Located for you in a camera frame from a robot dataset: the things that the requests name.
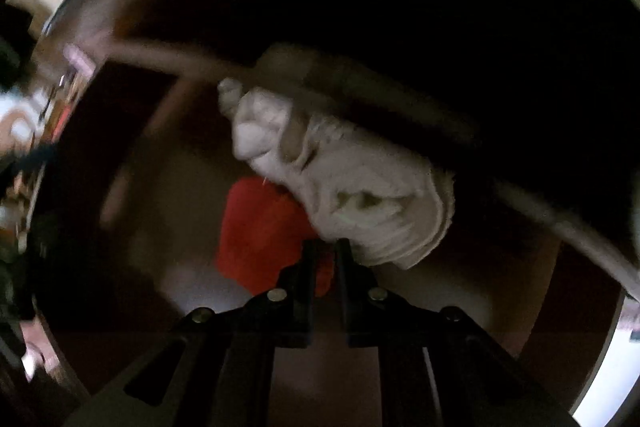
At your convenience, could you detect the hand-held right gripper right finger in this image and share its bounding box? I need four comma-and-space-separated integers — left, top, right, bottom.
335, 238, 581, 427

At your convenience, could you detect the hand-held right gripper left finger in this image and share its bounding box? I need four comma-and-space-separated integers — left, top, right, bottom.
65, 239, 318, 427

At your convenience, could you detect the red underwear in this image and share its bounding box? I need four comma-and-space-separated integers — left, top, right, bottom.
215, 177, 336, 298

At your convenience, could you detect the white underwear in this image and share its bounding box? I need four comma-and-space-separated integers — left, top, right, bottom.
217, 44, 456, 270

